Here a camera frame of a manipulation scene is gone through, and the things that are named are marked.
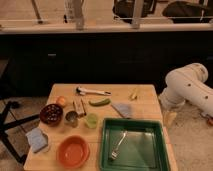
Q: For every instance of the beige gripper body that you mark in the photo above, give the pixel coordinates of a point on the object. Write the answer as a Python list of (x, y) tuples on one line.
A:
[(169, 117)]

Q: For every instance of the grey blue towel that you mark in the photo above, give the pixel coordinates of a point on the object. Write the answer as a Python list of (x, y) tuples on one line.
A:
[(124, 110)]

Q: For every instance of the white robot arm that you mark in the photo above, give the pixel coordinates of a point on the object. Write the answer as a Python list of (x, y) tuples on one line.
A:
[(186, 84)]

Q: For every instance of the yellow banana piece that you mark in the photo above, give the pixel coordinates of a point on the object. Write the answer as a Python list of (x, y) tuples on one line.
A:
[(133, 96)]

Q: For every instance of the green plastic tray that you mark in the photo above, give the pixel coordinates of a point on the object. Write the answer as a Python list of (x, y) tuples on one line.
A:
[(143, 148)]

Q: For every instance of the metal fork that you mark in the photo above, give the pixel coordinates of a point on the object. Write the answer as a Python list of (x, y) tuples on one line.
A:
[(114, 153)]

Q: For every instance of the green pepper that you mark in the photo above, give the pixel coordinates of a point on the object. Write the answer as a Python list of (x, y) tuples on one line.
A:
[(100, 102)]

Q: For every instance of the light green cup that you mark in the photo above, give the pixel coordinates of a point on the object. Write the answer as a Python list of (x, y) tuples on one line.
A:
[(91, 120)]

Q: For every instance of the wooden brown block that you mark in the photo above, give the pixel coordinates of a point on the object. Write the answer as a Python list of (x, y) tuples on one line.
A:
[(79, 107)]

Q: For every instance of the small metal cup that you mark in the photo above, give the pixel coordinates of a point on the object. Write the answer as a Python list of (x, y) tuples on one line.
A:
[(72, 118)]

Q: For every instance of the orange bowl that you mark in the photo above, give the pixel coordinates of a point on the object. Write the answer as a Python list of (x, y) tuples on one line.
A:
[(72, 152)]

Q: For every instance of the orange fruit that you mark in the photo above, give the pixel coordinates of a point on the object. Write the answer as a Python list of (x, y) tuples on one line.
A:
[(61, 101)]

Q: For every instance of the dark red colander bowl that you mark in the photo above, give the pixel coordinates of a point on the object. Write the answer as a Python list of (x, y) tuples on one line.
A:
[(51, 114)]

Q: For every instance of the blue sponge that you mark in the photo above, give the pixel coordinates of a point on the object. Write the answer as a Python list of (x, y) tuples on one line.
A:
[(37, 139)]

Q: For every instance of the black chair base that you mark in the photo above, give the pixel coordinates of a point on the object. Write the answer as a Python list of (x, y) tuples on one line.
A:
[(4, 126)]

